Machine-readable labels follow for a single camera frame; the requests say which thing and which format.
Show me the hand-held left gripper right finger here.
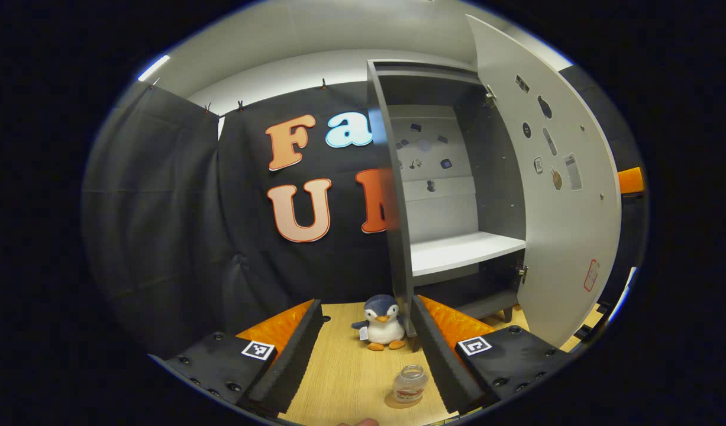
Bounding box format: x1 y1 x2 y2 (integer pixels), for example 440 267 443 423
409 294 572 416

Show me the white cabinet shelf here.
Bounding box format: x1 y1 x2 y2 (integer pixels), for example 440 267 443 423
410 231 527 279

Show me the clear bottle with red label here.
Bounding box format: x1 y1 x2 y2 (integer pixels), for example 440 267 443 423
392 364 428 404

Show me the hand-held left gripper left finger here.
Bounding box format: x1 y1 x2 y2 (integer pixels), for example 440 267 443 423
154 298 324 416

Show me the grey cabinet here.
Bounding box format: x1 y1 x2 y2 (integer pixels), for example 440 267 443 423
366 59 528 353

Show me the ceiling light strip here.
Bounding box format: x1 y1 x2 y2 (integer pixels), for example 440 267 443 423
138 54 171 82

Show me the black backdrop cloth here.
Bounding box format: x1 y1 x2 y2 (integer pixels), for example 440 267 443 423
82 65 647 359

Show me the white cabinet door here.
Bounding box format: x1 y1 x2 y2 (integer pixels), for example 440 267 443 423
466 15 622 348

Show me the penguin plush toy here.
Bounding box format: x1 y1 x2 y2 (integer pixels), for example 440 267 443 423
351 294 406 351

